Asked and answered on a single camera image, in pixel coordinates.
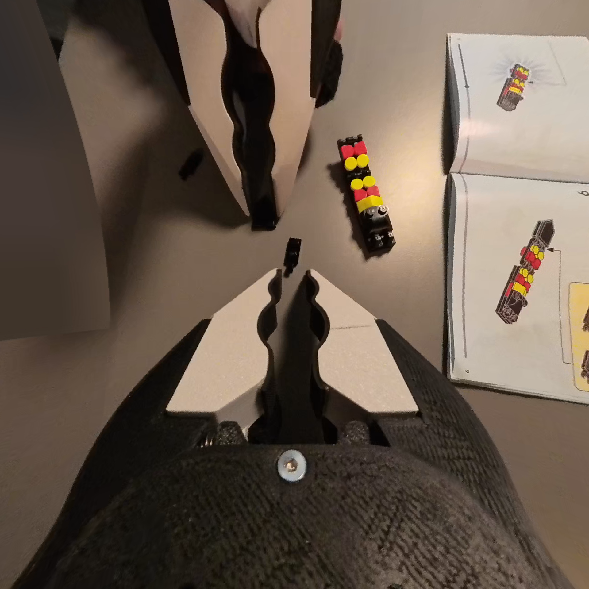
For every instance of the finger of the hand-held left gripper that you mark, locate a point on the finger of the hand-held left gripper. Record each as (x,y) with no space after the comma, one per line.
(294,69)
(202,69)

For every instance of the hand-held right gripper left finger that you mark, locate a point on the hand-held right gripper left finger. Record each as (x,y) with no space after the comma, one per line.
(221,368)

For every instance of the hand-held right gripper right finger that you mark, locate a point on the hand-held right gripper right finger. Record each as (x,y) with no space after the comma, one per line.
(363,368)

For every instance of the small slim black lego piece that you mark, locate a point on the small slim black lego piece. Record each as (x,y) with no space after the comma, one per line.
(292,253)

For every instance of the black red yellow lego model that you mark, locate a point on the black red yellow lego model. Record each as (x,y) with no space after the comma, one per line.
(363,184)

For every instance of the lego instruction booklet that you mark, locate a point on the lego instruction booklet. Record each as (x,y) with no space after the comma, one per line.
(506,138)

